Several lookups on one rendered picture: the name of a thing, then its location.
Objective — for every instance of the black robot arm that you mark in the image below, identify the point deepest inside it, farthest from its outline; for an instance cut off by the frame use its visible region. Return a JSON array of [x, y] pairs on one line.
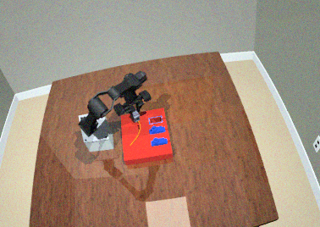
[[97, 108]]

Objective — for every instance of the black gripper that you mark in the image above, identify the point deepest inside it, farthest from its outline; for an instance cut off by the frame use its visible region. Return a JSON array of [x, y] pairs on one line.
[[131, 100]]

